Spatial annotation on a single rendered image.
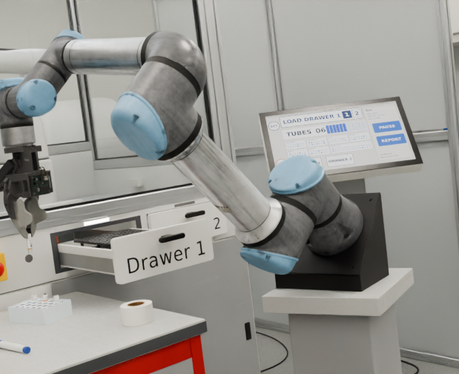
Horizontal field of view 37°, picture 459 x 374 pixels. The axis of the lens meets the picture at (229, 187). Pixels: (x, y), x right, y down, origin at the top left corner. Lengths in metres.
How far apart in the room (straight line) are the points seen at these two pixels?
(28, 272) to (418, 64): 1.91
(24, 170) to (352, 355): 0.85
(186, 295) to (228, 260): 0.20
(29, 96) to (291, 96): 2.26
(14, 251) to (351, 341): 0.90
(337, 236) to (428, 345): 1.82
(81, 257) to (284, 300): 0.56
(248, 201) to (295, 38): 2.28
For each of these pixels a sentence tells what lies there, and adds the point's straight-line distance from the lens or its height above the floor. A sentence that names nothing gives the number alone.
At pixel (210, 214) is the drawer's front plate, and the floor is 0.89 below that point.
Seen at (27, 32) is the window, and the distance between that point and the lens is 1.99.
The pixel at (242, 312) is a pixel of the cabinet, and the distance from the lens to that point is 2.36.
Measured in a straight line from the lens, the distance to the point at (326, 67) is 3.43.
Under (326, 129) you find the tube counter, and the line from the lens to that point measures 2.46.
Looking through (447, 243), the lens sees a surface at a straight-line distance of 3.14.
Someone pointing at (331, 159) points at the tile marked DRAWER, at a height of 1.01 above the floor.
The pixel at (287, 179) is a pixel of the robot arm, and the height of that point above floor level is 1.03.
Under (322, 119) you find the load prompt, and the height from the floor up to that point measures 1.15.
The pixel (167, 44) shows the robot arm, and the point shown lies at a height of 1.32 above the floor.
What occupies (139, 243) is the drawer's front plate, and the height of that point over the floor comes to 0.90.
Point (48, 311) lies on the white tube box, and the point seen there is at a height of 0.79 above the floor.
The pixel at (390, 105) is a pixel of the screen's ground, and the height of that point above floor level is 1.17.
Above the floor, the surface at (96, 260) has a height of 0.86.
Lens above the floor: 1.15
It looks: 5 degrees down
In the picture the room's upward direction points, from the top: 7 degrees counter-clockwise
